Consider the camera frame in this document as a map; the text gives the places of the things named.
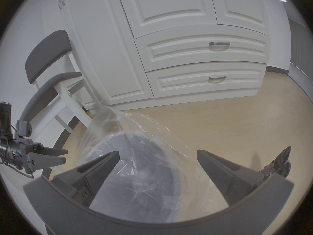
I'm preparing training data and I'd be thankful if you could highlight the black plastic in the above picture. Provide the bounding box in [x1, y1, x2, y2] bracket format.
[260, 145, 292, 180]

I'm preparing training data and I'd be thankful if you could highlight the white chair with grey cushions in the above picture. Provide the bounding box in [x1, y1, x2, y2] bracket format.
[18, 30, 106, 138]

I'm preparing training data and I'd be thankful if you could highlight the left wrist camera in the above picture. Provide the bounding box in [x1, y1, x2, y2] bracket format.
[15, 120, 33, 144]

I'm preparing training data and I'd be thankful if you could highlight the white wardrobe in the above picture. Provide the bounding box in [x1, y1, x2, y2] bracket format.
[42, 0, 271, 114]

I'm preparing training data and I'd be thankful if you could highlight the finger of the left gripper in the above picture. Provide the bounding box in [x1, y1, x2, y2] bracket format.
[36, 156, 67, 171]
[42, 147, 68, 156]

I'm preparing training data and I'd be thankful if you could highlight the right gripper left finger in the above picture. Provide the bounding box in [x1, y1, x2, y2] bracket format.
[52, 151, 120, 207]

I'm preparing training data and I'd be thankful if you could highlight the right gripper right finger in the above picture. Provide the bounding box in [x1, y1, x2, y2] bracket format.
[197, 149, 264, 207]

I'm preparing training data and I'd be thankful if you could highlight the clear plastic bag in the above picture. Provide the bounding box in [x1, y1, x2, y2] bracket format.
[77, 106, 214, 223]

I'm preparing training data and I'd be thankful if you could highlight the white trash bin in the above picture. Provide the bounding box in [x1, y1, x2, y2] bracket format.
[89, 131, 183, 223]

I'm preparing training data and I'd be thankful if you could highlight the grey curtain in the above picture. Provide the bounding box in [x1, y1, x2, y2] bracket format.
[289, 19, 310, 69]

